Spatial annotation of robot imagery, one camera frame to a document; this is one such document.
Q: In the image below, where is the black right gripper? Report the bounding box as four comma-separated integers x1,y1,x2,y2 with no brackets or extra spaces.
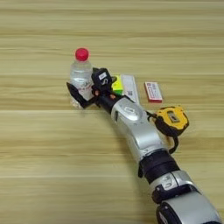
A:
66,74,125,115

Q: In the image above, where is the clear water bottle red cap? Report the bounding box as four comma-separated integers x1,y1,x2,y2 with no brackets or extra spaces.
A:
68,47,95,109

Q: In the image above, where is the yellow green red puzzle cube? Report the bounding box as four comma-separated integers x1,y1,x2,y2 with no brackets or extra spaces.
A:
111,74,124,96

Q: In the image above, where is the long white box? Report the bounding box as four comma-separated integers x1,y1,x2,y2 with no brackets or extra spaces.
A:
120,74,141,105

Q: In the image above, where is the red and white card box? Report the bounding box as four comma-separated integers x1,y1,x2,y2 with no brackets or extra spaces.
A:
143,81,164,104

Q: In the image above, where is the yellow black tape measure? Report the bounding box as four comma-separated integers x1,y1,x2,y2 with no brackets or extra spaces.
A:
146,105,190,155

